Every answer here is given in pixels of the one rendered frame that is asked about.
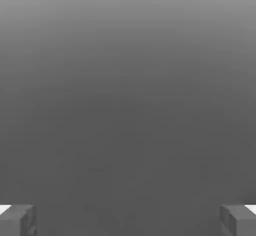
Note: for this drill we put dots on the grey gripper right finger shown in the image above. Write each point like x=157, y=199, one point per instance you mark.
x=240, y=220

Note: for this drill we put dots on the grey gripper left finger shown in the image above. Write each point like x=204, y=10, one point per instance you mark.
x=16, y=220

